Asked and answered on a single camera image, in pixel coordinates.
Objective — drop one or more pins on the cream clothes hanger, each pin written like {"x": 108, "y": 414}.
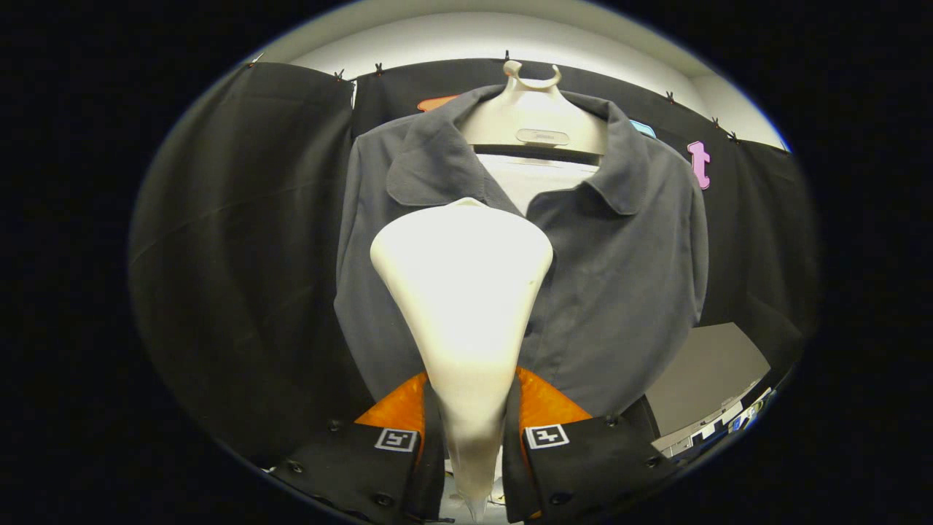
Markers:
{"x": 532, "y": 117}

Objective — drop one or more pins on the grey cabinet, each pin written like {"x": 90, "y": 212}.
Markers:
{"x": 707, "y": 372}

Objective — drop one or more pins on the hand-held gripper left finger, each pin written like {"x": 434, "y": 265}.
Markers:
{"x": 435, "y": 467}

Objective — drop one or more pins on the grey button shirt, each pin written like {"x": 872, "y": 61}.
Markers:
{"x": 619, "y": 292}

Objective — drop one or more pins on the cluttered white desk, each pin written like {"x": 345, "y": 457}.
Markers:
{"x": 718, "y": 423}

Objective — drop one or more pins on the white garment steamer head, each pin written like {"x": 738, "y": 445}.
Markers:
{"x": 463, "y": 277}

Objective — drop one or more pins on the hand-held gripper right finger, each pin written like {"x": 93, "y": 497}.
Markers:
{"x": 512, "y": 467}

